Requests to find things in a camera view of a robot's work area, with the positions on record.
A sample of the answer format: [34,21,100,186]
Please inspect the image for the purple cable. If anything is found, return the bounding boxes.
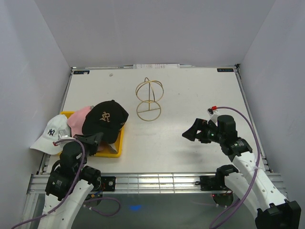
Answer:
[209,106,262,229]
[9,139,122,229]

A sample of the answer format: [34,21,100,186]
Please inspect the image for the yellow plastic tray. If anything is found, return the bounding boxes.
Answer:
[60,111,124,158]

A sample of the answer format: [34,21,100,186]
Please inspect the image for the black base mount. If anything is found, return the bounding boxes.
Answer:
[96,176,116,192]
[195,176,229,191]

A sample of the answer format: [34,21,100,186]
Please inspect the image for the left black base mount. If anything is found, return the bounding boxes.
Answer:
[96,176,116,192]

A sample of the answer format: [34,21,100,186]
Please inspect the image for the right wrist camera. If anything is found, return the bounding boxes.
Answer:
[207,106,220,124]

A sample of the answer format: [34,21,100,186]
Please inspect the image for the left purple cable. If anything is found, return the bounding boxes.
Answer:
[9,139,122,229]

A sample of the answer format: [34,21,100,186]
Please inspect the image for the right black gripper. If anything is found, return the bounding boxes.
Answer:
[182,118,224,144]

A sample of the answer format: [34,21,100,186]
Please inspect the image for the aluminium front rail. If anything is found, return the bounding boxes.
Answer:
[27,172,287,196]

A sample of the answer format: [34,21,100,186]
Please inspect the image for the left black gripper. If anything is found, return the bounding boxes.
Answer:
[72,131,102,173]

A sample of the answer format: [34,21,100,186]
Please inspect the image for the pink baseball cap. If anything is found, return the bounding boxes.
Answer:
[67,106,93,137]

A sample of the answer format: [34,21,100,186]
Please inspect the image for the white NY baseball cap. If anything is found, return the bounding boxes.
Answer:
[30,114,71,155]

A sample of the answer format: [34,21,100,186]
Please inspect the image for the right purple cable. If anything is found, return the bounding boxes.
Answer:
[209,106,262,229]

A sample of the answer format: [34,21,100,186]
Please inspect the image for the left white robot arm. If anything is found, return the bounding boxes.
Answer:
[38,132,103,229]

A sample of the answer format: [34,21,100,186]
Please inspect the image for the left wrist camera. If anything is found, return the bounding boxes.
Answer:
[53,130,71,147]

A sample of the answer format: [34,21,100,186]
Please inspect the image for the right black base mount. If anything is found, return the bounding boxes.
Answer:
[195,176,229,191]

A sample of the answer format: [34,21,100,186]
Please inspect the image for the gold wire hat stand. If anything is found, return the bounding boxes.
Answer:
[135,77,164,122]

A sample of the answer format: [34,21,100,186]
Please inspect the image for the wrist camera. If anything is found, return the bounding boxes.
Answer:
[53,130,71,147]
[207,106,220,124]

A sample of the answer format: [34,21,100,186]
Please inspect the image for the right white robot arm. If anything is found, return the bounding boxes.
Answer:
[182,115,301,229]

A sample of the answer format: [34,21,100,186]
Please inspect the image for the black baseball cap gold R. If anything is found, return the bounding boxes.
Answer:
[82,100,129,144]

